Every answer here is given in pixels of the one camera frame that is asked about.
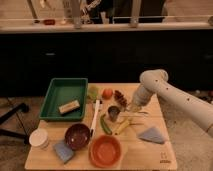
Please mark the yellow banana toy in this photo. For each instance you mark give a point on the yellow banana toy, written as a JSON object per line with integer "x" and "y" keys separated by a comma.
{"x": 122, "y": 126}

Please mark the dark red bowl on counter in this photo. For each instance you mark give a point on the dark red bowl on counter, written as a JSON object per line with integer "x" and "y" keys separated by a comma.
{"x": 49, "y": 22}

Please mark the blue sponge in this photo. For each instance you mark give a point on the blue sponge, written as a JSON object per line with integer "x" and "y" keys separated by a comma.
{"x": 63, "y": 151}

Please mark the black chair base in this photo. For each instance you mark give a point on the black chair base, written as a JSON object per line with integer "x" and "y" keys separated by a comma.
{"x": 11, "y": 124}

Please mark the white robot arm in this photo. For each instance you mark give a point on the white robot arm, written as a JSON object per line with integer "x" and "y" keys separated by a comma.
{"x": 156, "y": 82}

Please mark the green lettuce toy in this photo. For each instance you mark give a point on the green lettuce toy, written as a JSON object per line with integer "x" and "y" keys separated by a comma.
{"x": 92, "y": 93}

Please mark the blue folded cloth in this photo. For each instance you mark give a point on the blue folded cloth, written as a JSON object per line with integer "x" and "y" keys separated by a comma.
{"x": 152, "y": 134}

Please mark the green plastic tray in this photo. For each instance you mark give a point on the green plastic tray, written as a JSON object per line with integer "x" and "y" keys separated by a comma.
{"x": 60, "y": 92}

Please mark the green chili pepper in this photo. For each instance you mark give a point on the green chili pepper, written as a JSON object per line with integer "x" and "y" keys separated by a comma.
{"x": 104, "y": 125}

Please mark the orange tomato toy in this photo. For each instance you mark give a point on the orange tomato toy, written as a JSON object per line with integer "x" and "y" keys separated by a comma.
{"x": 107, "y": 93}

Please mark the orange bowl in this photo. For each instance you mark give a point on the orange bowl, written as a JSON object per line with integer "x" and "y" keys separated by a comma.
{"x": 105, "y": 151}

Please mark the small metal cup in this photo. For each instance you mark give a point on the small metal cup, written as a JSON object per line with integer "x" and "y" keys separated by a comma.
{"x": 113, "y": 112}

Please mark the wooden block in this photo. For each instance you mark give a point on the wooden block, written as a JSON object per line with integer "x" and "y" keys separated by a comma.
{"x": 69, "y": 107}

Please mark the white paper cup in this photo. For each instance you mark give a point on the white paper cup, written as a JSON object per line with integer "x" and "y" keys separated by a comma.
{"x": 39, "y": 138}

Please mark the purple bowl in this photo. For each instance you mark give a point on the purple bowl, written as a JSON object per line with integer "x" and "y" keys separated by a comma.
{"x": 77, "y": 136}

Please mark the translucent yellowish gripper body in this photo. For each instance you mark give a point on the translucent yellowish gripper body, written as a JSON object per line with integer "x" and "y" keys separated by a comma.
{"x": 134, "y": 107}

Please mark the brown pine cone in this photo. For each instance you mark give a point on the brown pine cone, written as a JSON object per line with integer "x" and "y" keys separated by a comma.
{"x": 120, "y": 99}

